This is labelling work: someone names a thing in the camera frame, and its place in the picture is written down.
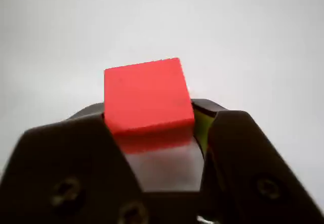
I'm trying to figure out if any red lego block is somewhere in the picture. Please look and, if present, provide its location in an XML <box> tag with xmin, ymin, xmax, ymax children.
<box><xmin>103</xmin><ymin>57</ymin><xmax>195</xmax><ymax>155</ymax></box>

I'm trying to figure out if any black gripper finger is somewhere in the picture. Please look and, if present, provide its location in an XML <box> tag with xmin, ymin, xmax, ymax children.
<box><xmin>191</xmin><ymin>98</ymin><xmax>324</xmax><ymax>224</ymax></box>
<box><xmin>0</xmin><ymin>102</ymin><xmax>152</xmax><ymax>224</ymax></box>

